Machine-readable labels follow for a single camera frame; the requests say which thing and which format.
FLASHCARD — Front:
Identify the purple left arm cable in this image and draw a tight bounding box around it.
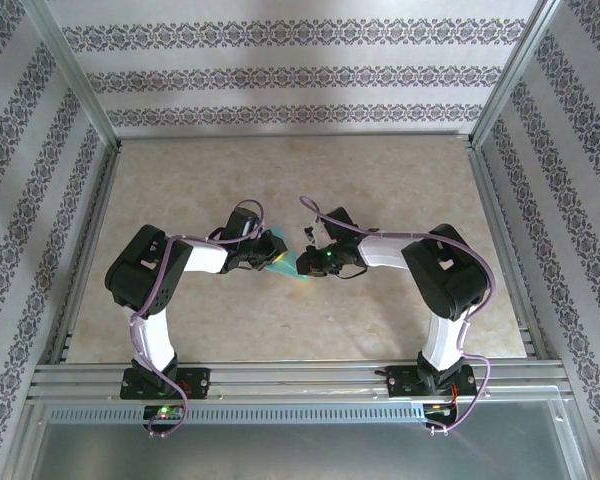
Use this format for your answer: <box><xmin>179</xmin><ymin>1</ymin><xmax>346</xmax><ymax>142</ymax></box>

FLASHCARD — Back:
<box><xmin>128</xmin><ymin>199</ymin><xmax>267</xmax><ymax>440</ymax></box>

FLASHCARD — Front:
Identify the slotted grey cable duct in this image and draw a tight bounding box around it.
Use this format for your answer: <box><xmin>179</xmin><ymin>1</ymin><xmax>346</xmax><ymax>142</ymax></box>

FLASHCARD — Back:
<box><xmin>47</xmin><ymin>403</ymin><xmax>426</xmax><ymax>424</ymax></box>

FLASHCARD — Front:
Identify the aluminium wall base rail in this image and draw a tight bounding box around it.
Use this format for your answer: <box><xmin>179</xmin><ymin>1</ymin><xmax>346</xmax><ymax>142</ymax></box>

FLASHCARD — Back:
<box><xmin>117</xmin><ymin>130</ymin><xmax>474</xmax><ymax>142</ymax></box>

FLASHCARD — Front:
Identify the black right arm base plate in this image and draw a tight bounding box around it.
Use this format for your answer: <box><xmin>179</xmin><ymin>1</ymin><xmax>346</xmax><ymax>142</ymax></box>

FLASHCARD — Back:
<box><xmin>383</xmin><ymin>364</ymin><xmax>478</xmax><ymax>400</ymax></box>

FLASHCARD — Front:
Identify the aluminium side rail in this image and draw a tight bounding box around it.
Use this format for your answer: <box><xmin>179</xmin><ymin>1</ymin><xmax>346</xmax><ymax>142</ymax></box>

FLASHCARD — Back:
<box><xmin>467</xmin><ymin>142</ymin><xmax>549</xmax><ymax>361</ymax></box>
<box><xmin>49</xmin><ymin>142</ymin><xmax>124</xmax><ymax>366</ymax></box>

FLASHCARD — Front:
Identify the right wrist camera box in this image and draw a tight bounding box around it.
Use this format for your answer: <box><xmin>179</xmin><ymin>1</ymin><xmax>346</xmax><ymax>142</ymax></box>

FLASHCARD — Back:
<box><xmin>303</xmin><ymin>219</ymin><xmax>327</xmax><ymax>247</ymax></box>

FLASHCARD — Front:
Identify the grey metal sheet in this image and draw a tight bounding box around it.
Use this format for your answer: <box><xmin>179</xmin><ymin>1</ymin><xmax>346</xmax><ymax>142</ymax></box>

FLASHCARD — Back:
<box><xmin>9</xmin><ymin>399</ymin><xmax>591</xmax><ymax>480</ymax></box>

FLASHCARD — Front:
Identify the controller board with green light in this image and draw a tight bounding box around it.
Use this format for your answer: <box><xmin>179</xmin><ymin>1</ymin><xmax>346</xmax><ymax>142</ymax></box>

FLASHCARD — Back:
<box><xmin>143</xmin><ymin>404</ymin><xmax>186</xmax><ymax>421</ymax></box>

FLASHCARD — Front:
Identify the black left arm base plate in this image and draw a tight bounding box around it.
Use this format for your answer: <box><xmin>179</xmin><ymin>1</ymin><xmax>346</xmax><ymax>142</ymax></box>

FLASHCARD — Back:
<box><xmin>119</xmin><ymin>367</ymin><xmax>212</xmax><ymax>401</ymax></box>

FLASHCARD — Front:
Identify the aluminium frame post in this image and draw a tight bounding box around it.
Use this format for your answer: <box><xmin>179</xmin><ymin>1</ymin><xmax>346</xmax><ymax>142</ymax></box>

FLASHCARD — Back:
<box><xmin>22</xmin><ymin>0</ymin><xmax>121</xmax><ymax>146</ymax></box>
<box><xmin>467</xmin><ymin>0</ymin><xmax>569</xmax><ymax>146</ymax></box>

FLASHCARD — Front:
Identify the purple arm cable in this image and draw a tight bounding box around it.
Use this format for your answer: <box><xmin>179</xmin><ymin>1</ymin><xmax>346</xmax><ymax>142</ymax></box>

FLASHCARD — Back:
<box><xmin>298</xmin><ymin>194</ymin><xmax>499</xmax><ymax>435</ymax></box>
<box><xmin>128</xmin><ymin>199</ymin><xmax>267</xmax><ymax>440</ymax></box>

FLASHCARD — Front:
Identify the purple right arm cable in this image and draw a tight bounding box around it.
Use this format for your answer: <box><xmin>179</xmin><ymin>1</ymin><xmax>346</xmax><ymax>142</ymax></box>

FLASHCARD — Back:
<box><xmin>298</xmin><ymin>194</ymin><xmax>499</xmax><ymax>435</ymax></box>

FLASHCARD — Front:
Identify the teal cloth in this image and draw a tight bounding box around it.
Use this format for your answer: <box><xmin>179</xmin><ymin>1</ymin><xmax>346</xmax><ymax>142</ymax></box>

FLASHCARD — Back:
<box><xmin>259</xmin><ymin>224</ymin><xmax>301</xmax><ymax>279</ymax></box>

